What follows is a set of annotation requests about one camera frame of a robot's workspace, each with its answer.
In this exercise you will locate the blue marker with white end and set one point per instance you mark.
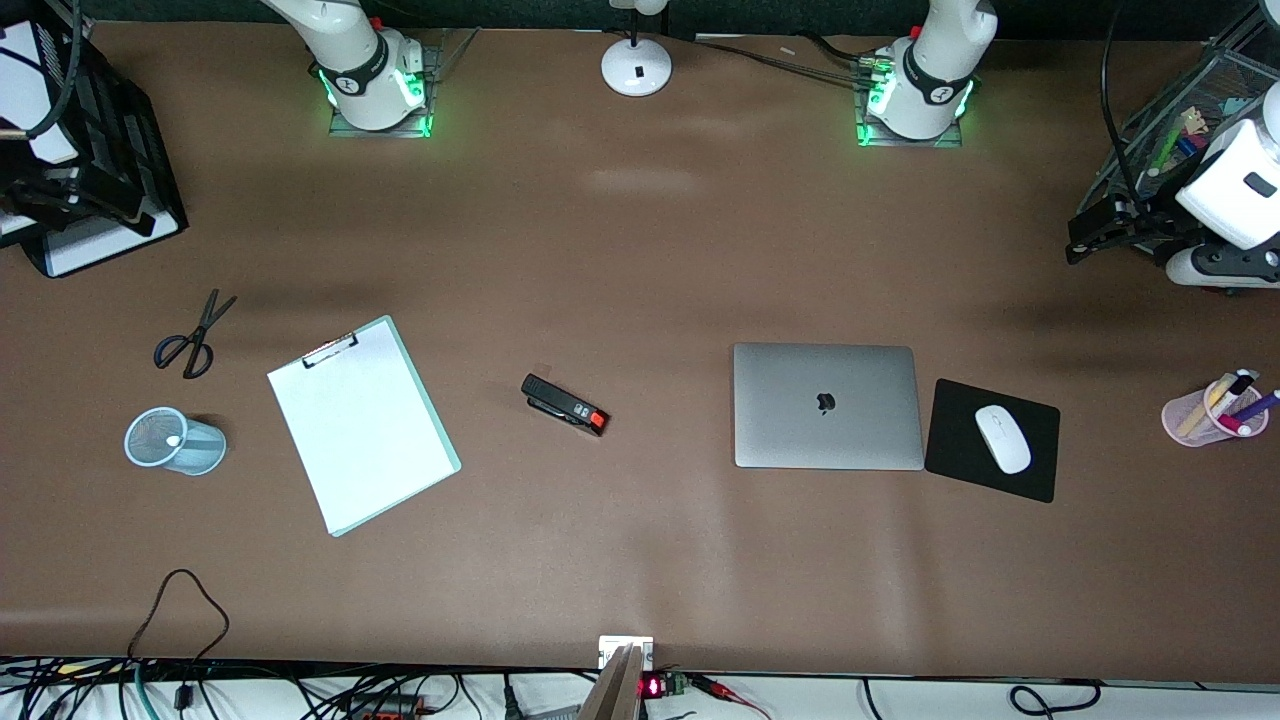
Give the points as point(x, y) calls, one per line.
point(173, 440)

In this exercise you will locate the pink pen cup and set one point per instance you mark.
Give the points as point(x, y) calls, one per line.
point(1195, 425)

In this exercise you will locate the white paper sheet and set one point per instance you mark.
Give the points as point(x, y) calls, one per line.
point(90, 250)
point(20, 90)
point(370, 430)

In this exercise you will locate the black stacked paper tray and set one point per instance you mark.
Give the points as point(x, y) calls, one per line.
point(150, 150)

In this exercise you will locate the white computer mouse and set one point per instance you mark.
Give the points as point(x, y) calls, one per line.
point(1003, 438)

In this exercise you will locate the white marker with black cap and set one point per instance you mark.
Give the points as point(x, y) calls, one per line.
point(1232, 388)

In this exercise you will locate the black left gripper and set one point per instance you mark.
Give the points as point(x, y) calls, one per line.
point(1150, 219)

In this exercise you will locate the circuit board with red display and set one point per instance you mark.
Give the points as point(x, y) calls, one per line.
point(660, 686)

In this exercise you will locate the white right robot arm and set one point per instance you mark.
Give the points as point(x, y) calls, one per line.
point(355, 50)

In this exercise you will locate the teal binder clip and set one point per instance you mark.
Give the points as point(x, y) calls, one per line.
point(1236, 106)

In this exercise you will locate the silver laptop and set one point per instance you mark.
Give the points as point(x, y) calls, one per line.
point(790, 420)

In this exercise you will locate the green marker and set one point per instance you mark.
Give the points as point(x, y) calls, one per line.
point(1170, 145)

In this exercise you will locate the orange power strip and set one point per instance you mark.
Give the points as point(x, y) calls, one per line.
point(385, 708)

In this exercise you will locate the black scissors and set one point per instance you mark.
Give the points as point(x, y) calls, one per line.
point(195, 335)

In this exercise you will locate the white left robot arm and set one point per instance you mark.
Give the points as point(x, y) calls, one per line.
point(930, 70)

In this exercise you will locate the black mouse pad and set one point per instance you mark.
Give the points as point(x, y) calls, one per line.
point(960, 450)

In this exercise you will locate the white round lamp base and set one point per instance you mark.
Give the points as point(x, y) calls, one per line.
point(636, 65)

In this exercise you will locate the white marker with blue cap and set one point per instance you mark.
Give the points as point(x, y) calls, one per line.
point(1188, 146)

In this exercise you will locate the light green clipboard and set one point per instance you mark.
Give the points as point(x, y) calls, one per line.
point(440, 440)

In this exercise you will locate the clear arm base plate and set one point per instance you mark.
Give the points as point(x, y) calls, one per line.
point(955, 138)
point(430, 65)

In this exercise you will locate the yellow marker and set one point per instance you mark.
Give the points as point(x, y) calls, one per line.
point(1203, 405)

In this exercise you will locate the purple marker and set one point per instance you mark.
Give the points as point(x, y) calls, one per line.
point(1262, 404)

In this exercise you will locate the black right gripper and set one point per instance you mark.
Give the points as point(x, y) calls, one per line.
point(22, 190)

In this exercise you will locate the black stapler with red tip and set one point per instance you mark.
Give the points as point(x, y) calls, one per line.
point(560, 402)

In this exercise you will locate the light blue mesh cup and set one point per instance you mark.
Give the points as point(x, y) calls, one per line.
point(200, 450)

